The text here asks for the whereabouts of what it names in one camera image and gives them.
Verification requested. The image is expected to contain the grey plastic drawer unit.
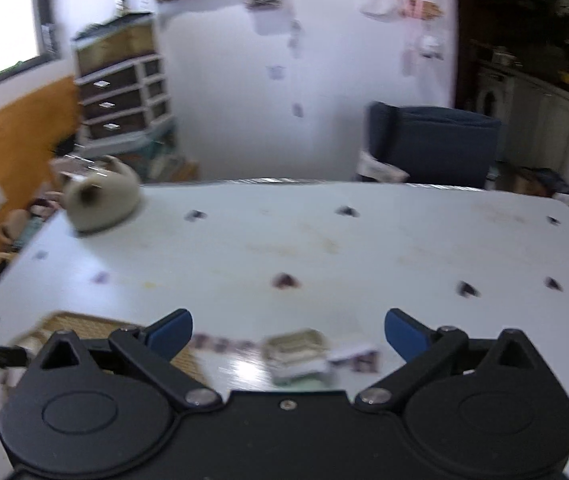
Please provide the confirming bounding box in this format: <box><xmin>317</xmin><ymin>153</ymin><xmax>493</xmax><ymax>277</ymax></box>
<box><xmin>71</xmin><ymin>12</ymin><xmax>175</xmax><ymax>158</ymax></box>

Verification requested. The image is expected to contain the beige plastic compartment tray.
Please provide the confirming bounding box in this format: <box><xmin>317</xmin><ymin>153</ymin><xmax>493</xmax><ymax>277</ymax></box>
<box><xmin>260</xmin><ymin>328</ymin><xmax>331</xmax><ymax>385</ymax></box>

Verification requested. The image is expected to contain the white washing machine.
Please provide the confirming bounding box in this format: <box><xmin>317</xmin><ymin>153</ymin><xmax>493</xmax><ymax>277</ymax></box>
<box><xmin>475</xmin><ymin>70</ymin><xmax>515</xmax><ymax>125</ymax></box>

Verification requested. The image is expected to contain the beige ceramic cat figurine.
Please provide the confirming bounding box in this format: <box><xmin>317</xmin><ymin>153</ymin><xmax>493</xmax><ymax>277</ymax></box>
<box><xmin>61</xmin><ymin>155</ymin><xmax>141</xmax><ymax>235</ymax></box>

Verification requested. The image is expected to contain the beige woven plastic basket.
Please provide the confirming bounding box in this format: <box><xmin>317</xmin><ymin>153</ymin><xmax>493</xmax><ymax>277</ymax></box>
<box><xmin>11</xmin><ymin>311</ymin><xmax>207</xmax><ymax>385</ymax></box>

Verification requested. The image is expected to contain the dark blue armchair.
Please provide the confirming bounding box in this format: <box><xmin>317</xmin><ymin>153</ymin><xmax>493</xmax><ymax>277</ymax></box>
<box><xmin>357</xmin><ymin>102</ymin><xmax>501</xmax><ymax>188</ymax></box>

